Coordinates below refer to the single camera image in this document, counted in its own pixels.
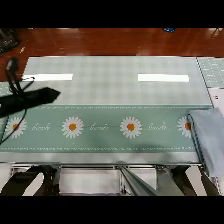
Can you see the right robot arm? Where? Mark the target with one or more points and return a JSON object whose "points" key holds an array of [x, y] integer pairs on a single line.
{"points": [[181, 180]]}

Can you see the light blue shirt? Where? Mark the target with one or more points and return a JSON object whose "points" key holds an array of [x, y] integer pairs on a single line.
{"points": [[210, 133]]}

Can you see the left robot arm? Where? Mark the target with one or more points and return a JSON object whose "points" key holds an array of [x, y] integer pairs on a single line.
{"points": [[30, 98]]}

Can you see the silver frame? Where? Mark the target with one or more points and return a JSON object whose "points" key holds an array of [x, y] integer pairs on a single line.
{"points": [[100, 180]]}

